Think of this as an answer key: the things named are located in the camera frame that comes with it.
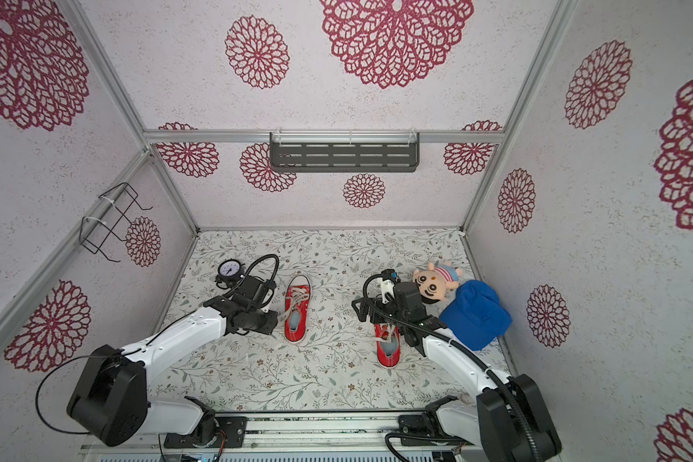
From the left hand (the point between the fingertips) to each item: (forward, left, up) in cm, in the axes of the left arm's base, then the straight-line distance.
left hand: (270, 322), depth 88 cm
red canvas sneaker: (+8, -8, +1) cm, 11 cm away
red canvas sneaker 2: (-6, -36, -2) cm, 36 cm away
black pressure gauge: (+20, +19, -3) cm, 28 cm away
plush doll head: (+12, -50, +3) cm, 52 cm away
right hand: (+4, -28, +7) cm, 30 cm away
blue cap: (+3, -64, -3) cm, 65 cm away
